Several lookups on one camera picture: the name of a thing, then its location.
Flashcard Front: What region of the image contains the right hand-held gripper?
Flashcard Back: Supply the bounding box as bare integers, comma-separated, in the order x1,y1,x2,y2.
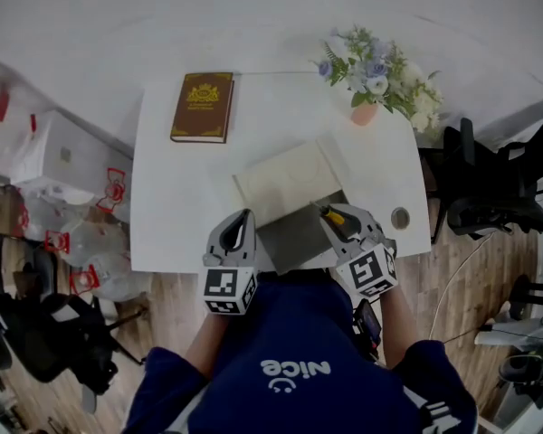
319,203,399,300

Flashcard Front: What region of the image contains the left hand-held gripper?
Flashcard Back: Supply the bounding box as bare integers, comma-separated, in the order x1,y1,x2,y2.
202,209,259,316

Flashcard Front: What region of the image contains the yellow black screwdriver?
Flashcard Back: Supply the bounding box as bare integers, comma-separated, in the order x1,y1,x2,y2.
310,201,362,235

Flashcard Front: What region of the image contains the white container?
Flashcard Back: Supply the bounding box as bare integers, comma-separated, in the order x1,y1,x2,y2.
207,131,359,276

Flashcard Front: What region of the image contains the person's left forearm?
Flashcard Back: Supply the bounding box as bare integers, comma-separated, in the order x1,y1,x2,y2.
184,310,231,382

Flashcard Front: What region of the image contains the person's right forearm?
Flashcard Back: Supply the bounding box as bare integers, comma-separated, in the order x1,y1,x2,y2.
377,286,420,371

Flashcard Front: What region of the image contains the black waist device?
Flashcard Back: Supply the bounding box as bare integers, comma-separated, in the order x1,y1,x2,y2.
351,297,384,363

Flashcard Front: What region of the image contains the pink flower vase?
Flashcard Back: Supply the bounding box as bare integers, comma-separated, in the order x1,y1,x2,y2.
350,102,380,127

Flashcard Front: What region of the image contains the brown hardcover book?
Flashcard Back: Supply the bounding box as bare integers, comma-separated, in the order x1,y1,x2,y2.
169,71,235,145

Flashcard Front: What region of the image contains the clear plastic bags pile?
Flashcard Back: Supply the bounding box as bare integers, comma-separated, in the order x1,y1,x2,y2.
8,183,151,302

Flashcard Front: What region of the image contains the blue white flower bouquet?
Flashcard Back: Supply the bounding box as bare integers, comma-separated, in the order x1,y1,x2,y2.
315,24,445,134

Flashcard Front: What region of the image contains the black office chair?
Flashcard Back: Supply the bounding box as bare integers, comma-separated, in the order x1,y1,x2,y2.
0,231,147,397
418,108,543,246

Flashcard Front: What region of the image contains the navy blue shirt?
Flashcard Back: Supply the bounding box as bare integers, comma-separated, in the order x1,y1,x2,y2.
120,268,479,434

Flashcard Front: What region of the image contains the white cardboard box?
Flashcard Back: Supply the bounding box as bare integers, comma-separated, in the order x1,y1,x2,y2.
7,108,135,194

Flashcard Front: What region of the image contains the grey equipment stand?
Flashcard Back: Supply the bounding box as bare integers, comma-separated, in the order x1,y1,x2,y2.
473,276,543,409

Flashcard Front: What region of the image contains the grey round cable grommet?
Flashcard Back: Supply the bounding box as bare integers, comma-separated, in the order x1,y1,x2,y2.
390,206,411,229

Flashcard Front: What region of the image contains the white floor cable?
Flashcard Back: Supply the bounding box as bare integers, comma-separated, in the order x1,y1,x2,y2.
427,231,497,341

